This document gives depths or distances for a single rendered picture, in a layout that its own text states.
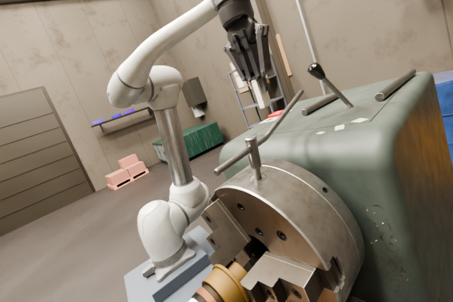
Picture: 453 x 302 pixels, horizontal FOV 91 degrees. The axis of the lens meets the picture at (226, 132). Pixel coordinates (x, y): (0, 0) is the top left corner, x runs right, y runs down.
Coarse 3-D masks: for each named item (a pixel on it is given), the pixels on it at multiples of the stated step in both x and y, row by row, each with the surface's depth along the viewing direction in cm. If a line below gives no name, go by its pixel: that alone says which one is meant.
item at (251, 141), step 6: (246, 138) 40; (252, 138) 40; (246, 144) 41; (252, 144) 40; (252, 150) 41; (258, 150) 41; (252, 156) 41; (258, 156) 41; (252, 162) 41; (258, 162) 41; (252, 168) 42; (258, 168) 42; (258, 174) 42; (258, 180) 43
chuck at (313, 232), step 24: (264, 168) 46; (216, 192) 48; (240, 192) 42; (264, 192) 39; (288, 192) 39; (312, 192) 40; (240, 216) 45; (264, 216) 39; (288, 216) 35; (312, 216) 36; (336, 216) 38; (264, 240) 42; (288, 240) 37; (312, 240) 34; (336, 240) 36; (240, 264) 53; (312, 264) 35; (336, 264) 36; (336, 288) 34
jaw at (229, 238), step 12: (216, 204) 47; (204, 216) 47; (216, 216) 45; (228, 216) 46; (216, 228) 45; (228, 228) 45; (240, 228) 46; (216, 240) 43; (228, 240) 43; (240, 240) 44; (216, 252) 41; (228, 252) 42
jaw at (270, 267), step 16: (272, 256) 41; (256, 272) 38; (272, 272) 37; (288, 272) 36; (304, 272) 34; (320, 272) 34; (336, 272) 35; (256, 288) 36; (272, 288) 34; (288, 288) 35; (304, 288) 32; (320, 288) 34
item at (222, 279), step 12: (216, 264) 41; (228, 264) 42; (216, 276) 38; (228, 276) 38; (240, 276) 39; (204, 288) 38; (216, 288) 36; (228, 288) 37; (240, 288) 37; (204, 300) 35; (216, 300) 36; (228, 300) 35; (240, 300) 36
